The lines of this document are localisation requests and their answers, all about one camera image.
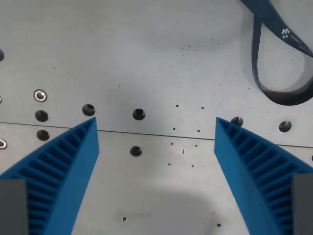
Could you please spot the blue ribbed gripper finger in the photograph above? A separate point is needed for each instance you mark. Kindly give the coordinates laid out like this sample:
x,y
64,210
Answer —
x,y
73,166
234,166

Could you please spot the silver socket head screw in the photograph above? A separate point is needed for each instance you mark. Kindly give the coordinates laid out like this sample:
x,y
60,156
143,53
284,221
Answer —
x,y
2,143
40,95

